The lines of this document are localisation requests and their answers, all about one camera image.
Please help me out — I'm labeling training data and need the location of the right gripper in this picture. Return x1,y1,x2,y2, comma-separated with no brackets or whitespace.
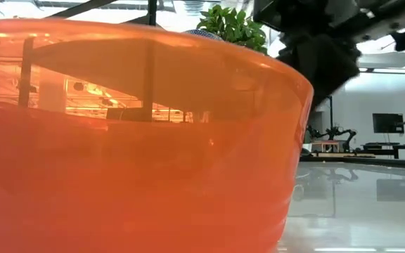
278,0,365,110

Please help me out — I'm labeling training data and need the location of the white overhead beam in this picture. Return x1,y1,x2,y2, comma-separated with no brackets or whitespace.
359,52,405,75

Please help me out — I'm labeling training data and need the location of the distant wooden table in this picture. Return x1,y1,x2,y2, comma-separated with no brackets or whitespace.
310,140,340,154

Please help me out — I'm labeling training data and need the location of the black monitor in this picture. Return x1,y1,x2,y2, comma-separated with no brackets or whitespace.
372,112,405,134

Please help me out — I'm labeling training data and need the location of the green leafy plant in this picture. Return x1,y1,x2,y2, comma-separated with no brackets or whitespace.
197,4,269,56

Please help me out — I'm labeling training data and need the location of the distant black desk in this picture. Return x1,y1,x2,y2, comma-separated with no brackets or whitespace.
361,141,405,160

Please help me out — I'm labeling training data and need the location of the blue patterned bowl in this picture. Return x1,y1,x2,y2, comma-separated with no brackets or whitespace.
184,28,224,42

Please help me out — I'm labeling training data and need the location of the white glossy table mat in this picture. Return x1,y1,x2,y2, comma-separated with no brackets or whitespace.
278,160,405,253

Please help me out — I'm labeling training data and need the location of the red translucent plastic bowl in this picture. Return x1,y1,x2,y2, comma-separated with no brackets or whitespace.
0,18,315,253

